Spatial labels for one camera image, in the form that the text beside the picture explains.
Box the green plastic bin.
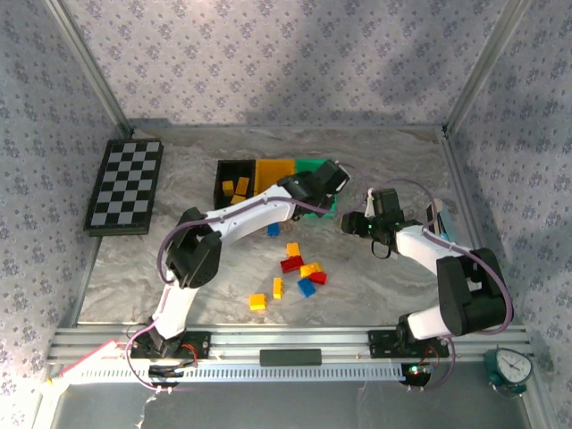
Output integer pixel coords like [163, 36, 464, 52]
[293, 158, 339, 220]

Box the yellow plastic bin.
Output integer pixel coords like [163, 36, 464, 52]
[253, 158, 297, 200]

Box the beige and blue tool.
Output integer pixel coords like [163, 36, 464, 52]
[424, 199, 455, 245]

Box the black plastic bin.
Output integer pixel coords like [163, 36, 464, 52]
[213, 159, 258, 211]

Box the black rectangular block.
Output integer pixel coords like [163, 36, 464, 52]
[259, 349, 323, 368]

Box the circuit board with LED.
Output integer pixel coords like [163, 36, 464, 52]
[400, 362, 435, 386]

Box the green dial timer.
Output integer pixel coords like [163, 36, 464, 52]
[484, 347, 534, 399]

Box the black and grey chessboard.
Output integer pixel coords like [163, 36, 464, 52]
[83, 139, 164, 238]

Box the pink flat strip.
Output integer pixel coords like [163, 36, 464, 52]
[56, 338, 121, 381]

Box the aluminium back rail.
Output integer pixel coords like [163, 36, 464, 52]
[131, 123, 448, 135]

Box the aluminium side rail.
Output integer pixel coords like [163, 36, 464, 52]
[65, 235, 105, 328]
[440, 129, 510, 327]

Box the aluminium front rail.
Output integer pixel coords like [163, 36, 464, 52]
[47, 325, 533, 364]

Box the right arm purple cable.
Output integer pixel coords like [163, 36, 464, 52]
[366, 178, 515, 393]

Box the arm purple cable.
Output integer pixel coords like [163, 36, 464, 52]
[126, 160, 357, 395]
[366, 178, 515, 393]

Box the white slotted cable duct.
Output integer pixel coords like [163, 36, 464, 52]
[80, 360, 406, 384]

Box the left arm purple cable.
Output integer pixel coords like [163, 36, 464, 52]
[126, 160, 357, 395]

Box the aluminium frame post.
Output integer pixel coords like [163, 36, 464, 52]
[444, 0, 535, 135]
[44, 0, 136, 138]

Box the black cable connector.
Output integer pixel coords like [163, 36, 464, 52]
[148, 365, 185, 388]

